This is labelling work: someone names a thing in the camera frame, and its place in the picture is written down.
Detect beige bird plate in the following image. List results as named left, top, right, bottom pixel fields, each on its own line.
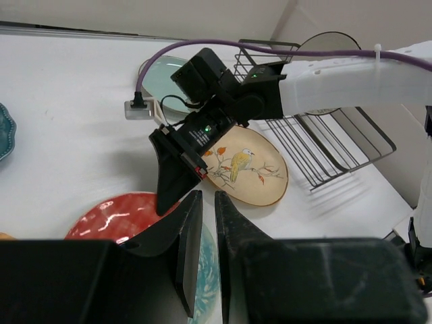
left=203, top=126, right=289, bottom=207

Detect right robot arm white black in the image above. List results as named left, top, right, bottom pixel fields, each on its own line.
left=135, top=39, right=431, bottom=214

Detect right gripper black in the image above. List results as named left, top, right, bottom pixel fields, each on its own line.
left=149, top=111, right=236, bottom=216

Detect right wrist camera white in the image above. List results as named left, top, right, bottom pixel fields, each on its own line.
left=124, top=97, right=167, bottom=126

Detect black wire dish rack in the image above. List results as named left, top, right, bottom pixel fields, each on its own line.
left=234, top=32, right=397, bottom=191

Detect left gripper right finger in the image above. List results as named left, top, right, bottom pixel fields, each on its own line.
left=215, top=191, right=280, bottom=323

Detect dark teal scalloped plate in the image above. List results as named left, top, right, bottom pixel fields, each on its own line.
left=1, top=104, right=17, bottom=170

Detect light blue flower plate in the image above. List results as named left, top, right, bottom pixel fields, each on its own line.
left=141, top=55, right=192, bottom=116

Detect red plate blue flower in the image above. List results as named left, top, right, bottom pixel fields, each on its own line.
left=66, top=192, right=219, bottom=323

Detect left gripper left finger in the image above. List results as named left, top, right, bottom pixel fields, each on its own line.
left=120, top=190, right=203, bottom=318

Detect grey tree plate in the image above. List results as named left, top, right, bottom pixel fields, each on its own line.
left=298, top=31, right=360, bottom=115

